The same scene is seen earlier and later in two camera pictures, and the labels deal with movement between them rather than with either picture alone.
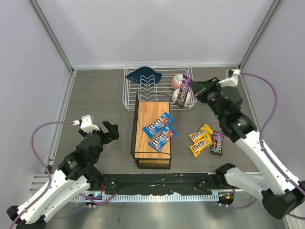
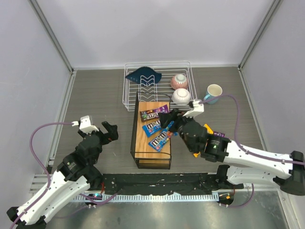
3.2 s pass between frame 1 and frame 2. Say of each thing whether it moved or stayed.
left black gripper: stayed
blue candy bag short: stayed
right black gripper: moved
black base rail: stayed
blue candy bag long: stayed
